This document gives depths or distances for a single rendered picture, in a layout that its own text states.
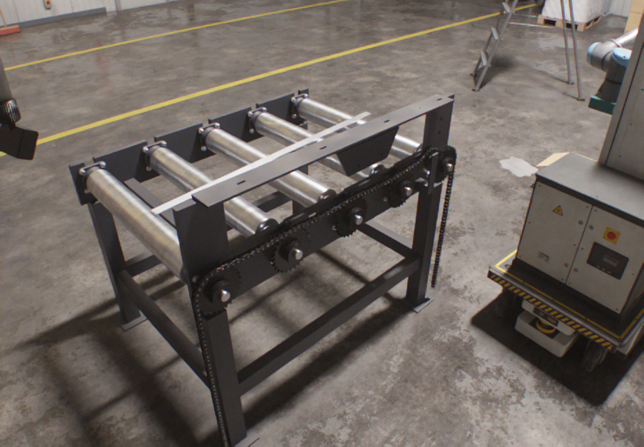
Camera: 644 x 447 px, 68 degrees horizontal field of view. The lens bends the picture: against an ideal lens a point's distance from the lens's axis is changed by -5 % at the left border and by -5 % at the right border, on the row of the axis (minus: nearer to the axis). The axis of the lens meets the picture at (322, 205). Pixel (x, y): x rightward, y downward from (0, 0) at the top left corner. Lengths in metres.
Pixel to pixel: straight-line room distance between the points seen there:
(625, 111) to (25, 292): 3.26
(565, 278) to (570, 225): 0.27
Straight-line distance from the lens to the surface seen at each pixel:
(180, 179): 2.12
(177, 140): 2.46
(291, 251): 1.65
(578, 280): 2.50
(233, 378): 1.91
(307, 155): 1.60
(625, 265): 2.37
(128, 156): 2.37
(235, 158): 2.26
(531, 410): 2.46
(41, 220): 3.87
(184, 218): 1.42
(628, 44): 2.89
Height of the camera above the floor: 1.90
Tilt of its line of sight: 33 degrees down
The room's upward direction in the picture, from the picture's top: straight up
